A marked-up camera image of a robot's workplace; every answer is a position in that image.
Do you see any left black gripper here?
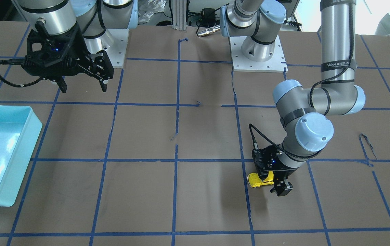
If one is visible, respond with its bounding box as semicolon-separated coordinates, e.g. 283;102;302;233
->
252;145;298;197

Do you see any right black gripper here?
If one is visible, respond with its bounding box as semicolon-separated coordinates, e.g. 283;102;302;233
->
22;23;114;93

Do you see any yellow beetle toy car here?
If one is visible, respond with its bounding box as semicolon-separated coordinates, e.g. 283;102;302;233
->
247;171;274;188

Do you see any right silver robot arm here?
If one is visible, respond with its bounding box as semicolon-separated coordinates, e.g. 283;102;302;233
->
14;0;138;93

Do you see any light blue plastic bin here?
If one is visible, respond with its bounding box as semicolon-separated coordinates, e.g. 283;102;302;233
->
0;105;43;207

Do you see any black power adapter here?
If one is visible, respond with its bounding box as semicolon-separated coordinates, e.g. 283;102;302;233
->
199;8;216;27

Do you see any silver cylindrical connector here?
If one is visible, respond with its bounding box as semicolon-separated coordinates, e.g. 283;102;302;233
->
196;25;221;37

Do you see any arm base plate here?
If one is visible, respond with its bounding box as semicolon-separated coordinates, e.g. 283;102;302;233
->
84;29;130;68
229;36;288;73

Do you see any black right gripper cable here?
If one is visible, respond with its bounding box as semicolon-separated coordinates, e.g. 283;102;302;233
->
0;59;41;88

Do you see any aluminium frame post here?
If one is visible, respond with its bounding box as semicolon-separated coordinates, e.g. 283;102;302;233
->
169;0;189;31

